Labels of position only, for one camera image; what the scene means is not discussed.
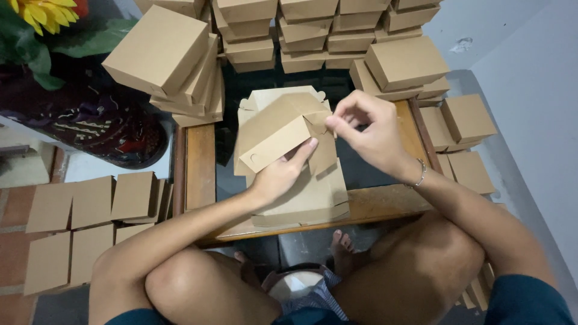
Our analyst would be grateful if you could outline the person's right hand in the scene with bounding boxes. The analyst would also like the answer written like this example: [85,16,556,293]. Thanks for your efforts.
[325,90,426,182]

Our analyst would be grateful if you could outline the person's right leg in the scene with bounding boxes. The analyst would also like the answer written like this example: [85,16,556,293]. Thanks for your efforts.
[331,211,497,325]

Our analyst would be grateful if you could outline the pile of flat kraft blanks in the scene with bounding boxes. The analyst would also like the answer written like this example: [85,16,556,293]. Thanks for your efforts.
[234,86,351,228]

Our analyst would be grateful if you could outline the dark patterned vase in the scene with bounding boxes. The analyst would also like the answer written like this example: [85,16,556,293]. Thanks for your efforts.
[0,63,170,170]

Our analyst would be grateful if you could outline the stack of folded kraft boxes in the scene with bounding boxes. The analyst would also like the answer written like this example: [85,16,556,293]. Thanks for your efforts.
[349,36,452,108]
[419,94,498,196]

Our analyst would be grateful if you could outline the rows of upright kraft boxes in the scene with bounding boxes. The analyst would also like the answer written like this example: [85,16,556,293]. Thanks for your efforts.
[24,171,174,297]

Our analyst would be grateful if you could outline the row of stacked kraft boxes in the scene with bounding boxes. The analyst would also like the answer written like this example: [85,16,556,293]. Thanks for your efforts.
[135,0,444,75]

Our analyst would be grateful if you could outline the person's left hand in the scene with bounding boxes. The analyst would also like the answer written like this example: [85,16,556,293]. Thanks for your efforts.
[247,138,319,210]

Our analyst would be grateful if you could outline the person's leg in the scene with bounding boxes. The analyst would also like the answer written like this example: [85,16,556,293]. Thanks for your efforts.
[144,246,283,325]
[331,211,497,325]

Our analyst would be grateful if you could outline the silver wrist bracelet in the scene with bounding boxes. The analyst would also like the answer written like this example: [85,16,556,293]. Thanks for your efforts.
[404,158,427,189]

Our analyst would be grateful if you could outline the half-folded kraft cardboard box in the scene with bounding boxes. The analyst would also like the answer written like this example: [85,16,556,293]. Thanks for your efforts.
[233,92,338,178]

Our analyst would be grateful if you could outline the white round container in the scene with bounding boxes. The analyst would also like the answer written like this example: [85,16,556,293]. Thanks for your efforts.
[262,264,327,304]

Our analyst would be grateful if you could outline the leaning stack of kraft boxes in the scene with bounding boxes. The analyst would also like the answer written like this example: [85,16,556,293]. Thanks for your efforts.
[102,5,225,128]

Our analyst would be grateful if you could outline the blue striped cloth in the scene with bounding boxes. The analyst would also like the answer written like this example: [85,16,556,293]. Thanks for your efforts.
[281,270,349,322]

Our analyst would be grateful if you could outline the dark teal shorts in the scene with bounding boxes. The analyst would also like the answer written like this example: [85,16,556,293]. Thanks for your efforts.
[105,274,576,325]

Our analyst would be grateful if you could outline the green artificial leaves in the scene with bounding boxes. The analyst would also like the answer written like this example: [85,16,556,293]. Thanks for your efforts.
[0,0,139,91]

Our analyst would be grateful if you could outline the person's left leg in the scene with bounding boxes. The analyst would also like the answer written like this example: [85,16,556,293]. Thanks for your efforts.
[144,246,283,325]

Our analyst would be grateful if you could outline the yellow artificial sunflower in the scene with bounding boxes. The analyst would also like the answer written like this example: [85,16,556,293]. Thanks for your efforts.
[8,0,80,37]

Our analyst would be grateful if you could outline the wooden table with glass inlay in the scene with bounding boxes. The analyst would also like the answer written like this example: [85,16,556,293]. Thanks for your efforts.
[173,97,444,247]

